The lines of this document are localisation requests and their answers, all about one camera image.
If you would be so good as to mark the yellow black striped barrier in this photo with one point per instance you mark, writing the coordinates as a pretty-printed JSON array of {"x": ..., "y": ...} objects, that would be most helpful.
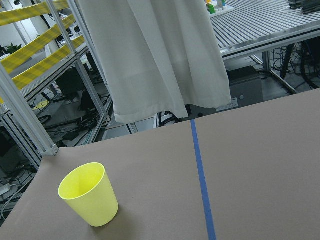
[{"x": 19, "y": 57}]

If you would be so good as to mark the yellow plastic cup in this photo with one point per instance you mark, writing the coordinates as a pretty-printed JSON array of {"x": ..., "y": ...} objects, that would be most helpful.
[{"x": 88, "y": 191}]

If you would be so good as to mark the aluminium frame post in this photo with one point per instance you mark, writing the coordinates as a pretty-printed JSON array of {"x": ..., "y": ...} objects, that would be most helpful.
[{"x": 25, "y": 115}]

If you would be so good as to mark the white hanging cloth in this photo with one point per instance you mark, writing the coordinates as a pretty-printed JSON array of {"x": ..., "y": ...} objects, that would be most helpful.
[{"x": 157, "y": 55}]

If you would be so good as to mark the grey equipment box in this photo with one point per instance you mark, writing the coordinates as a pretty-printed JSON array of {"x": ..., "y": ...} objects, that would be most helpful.
[{"x": 245, "y": 88}]

